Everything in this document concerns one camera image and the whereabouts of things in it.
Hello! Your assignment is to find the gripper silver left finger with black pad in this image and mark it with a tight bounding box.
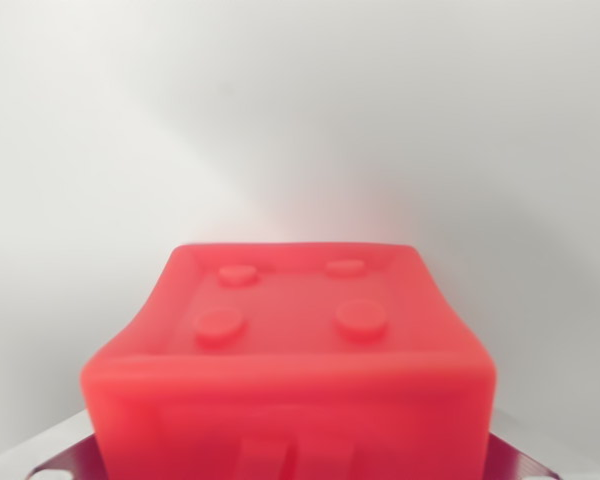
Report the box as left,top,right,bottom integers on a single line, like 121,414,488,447
0,407,107,480

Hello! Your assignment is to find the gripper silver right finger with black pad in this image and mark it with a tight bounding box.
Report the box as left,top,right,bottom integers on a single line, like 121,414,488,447
485,413,600,480

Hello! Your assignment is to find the red studded cube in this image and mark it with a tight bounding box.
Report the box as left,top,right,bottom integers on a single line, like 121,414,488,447
78,239,497,480

